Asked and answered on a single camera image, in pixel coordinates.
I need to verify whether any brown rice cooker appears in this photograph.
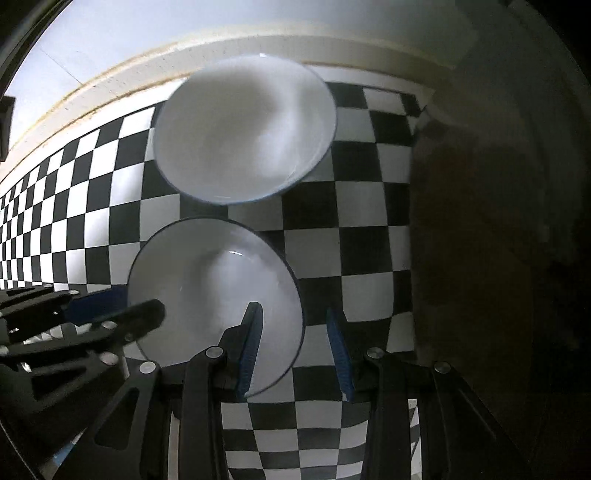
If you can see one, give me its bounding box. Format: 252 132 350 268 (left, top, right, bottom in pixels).
409 106 591 379

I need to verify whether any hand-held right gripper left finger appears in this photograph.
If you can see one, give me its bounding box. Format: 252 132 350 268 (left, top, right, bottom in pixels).
59 302 265 480

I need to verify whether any black white checkered cloth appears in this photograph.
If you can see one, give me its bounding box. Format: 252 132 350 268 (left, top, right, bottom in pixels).
0 78 426 480

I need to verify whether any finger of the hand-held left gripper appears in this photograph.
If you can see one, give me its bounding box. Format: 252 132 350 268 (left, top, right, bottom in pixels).
0 298 166 416
0 284 129 345

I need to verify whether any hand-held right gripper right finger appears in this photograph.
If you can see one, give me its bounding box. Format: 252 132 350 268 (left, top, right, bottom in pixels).
325 307 514 480

